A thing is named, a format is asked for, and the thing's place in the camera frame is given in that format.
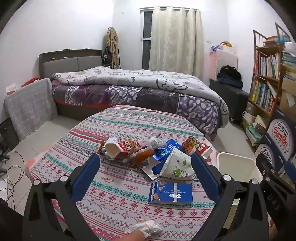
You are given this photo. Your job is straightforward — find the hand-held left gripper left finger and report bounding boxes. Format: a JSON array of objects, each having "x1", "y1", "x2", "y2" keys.
[{"x1": 22, "y1": 153, "x2": 101, "y2": 241}]

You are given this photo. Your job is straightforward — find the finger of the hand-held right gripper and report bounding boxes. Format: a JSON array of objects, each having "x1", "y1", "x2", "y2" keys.
[
  {"x1": 284, "y1": 161, "x2": 296, "y2": 181},
  {"x1": 255, "y1": 153, "x2": 276, "y2": 184}
]

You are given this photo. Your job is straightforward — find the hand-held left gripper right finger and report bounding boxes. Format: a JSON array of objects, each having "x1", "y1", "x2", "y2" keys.
[{"x1": 191, "y1": 153, "x2": 270, "y2": 241}]

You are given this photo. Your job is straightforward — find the white plastic bin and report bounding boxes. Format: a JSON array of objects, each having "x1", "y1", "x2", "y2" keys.
[{"x1": 217, "y1": 152, "x2": 263, "y2": 187}]

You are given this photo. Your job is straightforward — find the brown orange peel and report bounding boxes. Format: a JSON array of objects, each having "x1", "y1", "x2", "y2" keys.
[{"x1": 129, "y1": 149, "x2": 155, "y2": 168}]

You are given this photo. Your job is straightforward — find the person's right hand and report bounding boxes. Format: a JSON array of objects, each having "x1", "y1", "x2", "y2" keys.
[{"x1": 269, "y1": 221, "x2": 278, "y2": 241}]

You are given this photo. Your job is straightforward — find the navy printed water box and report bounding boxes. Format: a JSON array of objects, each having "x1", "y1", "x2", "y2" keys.
[
  {"x1": 254, "y1": 137, "x2": 287, "y2": 172},
  {"x1": 267, "y1": 108, "x2": 296, "y2": 161}
]

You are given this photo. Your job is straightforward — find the green floral paper cup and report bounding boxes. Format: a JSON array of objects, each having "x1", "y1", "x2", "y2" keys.
[{"x1": 159, "y1": 148, "x2": 195, "y2": 181}]

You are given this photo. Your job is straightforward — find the red snack wrapper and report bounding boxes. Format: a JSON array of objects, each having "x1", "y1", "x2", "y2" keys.
[{"x1": 182, "y1": 136, "x2": 213, "y2": 156}]

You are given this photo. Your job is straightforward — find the patterned knit-print tablecloth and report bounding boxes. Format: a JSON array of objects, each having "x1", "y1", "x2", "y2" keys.
[{"x1": 25, "y1": 105, "x2": 219, "y2": 241}]

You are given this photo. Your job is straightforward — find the pile of books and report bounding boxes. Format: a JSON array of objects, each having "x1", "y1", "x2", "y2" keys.
[{"x1": 242, "y1": 111, "x2": 267, "y2": 146}]

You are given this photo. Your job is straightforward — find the red instant noodle cup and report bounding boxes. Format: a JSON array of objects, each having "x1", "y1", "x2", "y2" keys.
[{"x1": 99, "y1": 137, "x2": 142, "y2": 161}]

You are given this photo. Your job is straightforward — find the flat blue biscuit box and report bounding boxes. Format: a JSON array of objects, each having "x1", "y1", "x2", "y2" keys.
[{"x1": 148, "y1": 181, "x2": 194, "y2": 205}]

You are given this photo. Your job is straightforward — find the blue foil wrapper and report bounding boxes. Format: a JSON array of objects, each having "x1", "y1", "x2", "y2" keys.
[{"x1": 151, "y1": 148, "x2": 172, "y2": 163}]

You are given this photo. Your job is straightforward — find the torn white paper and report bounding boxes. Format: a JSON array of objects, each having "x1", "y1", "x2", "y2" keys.
[{"x1": 141, "y1": 160, "x2": 163, "y2": 181}]

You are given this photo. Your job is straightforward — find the row of thick books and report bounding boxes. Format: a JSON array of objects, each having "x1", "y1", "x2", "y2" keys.
[{"x1": 250, "y1": 80, "x2": 277, "y2": 114}]

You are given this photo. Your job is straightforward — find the black storage bench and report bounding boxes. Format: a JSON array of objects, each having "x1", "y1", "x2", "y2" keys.
[{"x1": 209, "y1": 79, "x2": 250, "y2": 126}]

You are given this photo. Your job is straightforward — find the brown cardboard box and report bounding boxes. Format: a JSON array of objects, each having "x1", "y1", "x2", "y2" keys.
[{"x1": 279, "y1": 76, "x2": 296, "y2": 117}]

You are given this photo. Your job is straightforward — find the person's bare leg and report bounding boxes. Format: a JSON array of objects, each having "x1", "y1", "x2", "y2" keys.
[{"x1": 119, "y1": 232, "x2": 147, "y2": 241}]

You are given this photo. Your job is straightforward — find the crumpled white paper wrapper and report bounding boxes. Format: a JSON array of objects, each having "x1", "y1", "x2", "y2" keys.
[{"x1": 125, "y1": 220, "x2": 163, "y2": 239}]

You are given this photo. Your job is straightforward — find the purple patterned quilt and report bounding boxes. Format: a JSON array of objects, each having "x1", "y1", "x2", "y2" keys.
[{"x1": 51, "y1": 84, "x2": 221, "y2": 141}]

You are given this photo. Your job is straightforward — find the grey checked cloth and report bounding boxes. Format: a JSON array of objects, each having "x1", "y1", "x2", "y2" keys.
[{"x1": 3, "y1": 78, "x2": 59, "y2": 142}]

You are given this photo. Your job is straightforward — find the wooden bookshelf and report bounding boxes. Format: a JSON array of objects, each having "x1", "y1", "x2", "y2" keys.
[{"x1": 241, "y1": 23, "x2": 292, "y2": 147}]

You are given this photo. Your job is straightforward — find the black floor device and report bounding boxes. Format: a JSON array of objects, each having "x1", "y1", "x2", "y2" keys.
[{"x1": 0, "y1": 118, "x2": 19, "y2": 149}]

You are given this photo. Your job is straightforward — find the bed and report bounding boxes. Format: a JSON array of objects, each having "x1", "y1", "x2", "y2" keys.
[{"x1": 39, "y1": 49, "x2": 230, "y2": 142}]

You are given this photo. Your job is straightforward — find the dark clothes pile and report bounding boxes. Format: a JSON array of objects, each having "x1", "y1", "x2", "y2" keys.
[{"x1": 217, "y1": 65, "x2": 244, "y2": 89}]

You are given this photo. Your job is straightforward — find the grey cat-print blanket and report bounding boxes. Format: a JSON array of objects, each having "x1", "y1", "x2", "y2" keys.
[{"x1": 53, "y1": 66, "x2": 230, "y2": 127}]

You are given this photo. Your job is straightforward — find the row of thin books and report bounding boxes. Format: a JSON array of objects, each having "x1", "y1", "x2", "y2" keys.
[{"x1": 254, "y1": 50, "x2": 282, "y2": 80}]

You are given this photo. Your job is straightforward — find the red cloth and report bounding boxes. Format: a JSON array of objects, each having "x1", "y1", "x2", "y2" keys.
[{"x1": 21, "y1": 77, "x2": 40, "y2": 88}]

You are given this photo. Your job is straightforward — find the stack of papers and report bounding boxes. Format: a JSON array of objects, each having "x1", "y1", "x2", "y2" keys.
[{"x1": 280, "y1": 37, "x2": 296, "y2": 81}]

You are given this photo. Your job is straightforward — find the pink and white cabinet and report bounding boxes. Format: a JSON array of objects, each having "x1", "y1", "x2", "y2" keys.
[{"x1": 209, "y1": 49, "x2": 239, "y2": 82}]

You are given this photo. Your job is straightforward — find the grey padded headboard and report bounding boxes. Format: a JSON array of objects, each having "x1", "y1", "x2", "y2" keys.
[{"x1": 39, "y1": 49, "x2": 102, "y2": 80}]

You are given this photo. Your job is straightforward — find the black hanging bag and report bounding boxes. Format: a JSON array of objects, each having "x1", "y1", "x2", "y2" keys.
[{"x1": 102, "y1": 46, "x2": 113, "y2": 68}]

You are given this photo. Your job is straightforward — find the colourful toy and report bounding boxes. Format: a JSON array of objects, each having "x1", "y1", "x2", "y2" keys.
[{"x1": 210, "y1": 41, "x2": 232, "y2": 52}]

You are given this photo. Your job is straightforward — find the cream lace curtain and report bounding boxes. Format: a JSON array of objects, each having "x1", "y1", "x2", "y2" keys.
[{"x1": 148, "y1": 6, "x2": 204, "y2": 79}]

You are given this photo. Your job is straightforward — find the window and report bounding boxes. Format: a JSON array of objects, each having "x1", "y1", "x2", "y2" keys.
[{"x1": 139, "y1": 8, "x2": 154, "y2": 70}]

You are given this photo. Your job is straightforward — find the black floor cables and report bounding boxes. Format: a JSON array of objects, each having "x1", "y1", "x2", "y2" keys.
[{"x1": 0, "y1": 150, "x2": 25, "y2": 191}]

